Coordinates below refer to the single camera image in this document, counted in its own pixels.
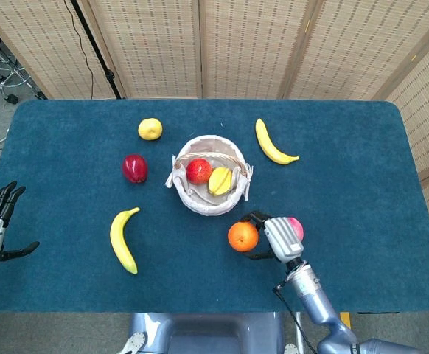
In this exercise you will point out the blue tablecloth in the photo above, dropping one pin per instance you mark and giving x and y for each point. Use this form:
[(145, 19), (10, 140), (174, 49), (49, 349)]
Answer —
[(199, 265)]

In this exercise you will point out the bright red apple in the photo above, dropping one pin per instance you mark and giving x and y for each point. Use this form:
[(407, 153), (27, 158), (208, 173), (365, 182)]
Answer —
[(198, 171)]

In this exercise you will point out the pink peach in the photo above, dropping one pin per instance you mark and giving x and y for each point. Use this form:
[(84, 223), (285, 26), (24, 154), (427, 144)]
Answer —
[(297, 226)]

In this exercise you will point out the wicker basket with cloth liner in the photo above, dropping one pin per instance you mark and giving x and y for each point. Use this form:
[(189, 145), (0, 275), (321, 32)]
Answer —
[(214, 208)]

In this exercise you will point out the orange fruit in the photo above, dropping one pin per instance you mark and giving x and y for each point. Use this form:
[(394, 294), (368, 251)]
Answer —
[(243, 236)]

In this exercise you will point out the dark red wax apple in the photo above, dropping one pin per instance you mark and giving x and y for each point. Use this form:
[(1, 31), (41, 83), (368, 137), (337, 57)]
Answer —
[(134, 169)]

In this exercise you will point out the large greenish yellow banana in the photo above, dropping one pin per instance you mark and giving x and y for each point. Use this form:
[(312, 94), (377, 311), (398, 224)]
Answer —
[(120, 247)]

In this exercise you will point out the yellow starfruit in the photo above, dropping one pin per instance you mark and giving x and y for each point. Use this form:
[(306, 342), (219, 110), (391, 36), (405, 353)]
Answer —
[(220, 181)]

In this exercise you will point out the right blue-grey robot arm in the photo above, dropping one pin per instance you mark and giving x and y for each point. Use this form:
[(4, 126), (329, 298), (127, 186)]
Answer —
[(316, 298)]

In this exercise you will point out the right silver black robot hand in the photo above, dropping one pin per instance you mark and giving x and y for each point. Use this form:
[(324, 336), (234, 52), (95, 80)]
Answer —
[(282, 239)]

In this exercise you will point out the black tripod pole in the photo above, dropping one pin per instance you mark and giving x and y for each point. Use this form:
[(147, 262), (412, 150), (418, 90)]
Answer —
[(96, 48)]

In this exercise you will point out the small yellow banana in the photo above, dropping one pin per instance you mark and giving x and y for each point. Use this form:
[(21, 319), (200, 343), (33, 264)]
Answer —
[(270, 147)]

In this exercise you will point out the blue-grey robot torso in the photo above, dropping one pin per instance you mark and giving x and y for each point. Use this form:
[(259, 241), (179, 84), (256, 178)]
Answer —
[(207, 332)]

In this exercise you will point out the office chair with chrome base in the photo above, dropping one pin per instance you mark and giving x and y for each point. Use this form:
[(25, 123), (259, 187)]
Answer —
[(12, 75)]

